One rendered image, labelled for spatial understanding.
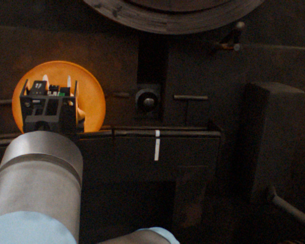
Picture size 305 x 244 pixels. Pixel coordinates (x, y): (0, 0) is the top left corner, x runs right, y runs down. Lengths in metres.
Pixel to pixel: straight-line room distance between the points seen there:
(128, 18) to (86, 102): 0.16
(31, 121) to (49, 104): 0.05
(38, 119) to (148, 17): 0.25
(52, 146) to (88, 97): 0.23
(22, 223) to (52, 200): 0.04
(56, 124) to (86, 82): 0.20
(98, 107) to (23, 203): 0.31
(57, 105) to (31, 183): 0.15
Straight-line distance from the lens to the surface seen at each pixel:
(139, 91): 0.68
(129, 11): 0.53
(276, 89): 0.63
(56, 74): 0.57
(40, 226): 0.28
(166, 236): 0.45
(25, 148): 0.36
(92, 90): 0.57
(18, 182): 0.32
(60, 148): 0.36
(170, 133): 0.58
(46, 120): 0.39
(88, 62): 0.63
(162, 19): 0.54
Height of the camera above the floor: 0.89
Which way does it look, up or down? 17 degrees down
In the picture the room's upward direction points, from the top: 4 degrees clockwise
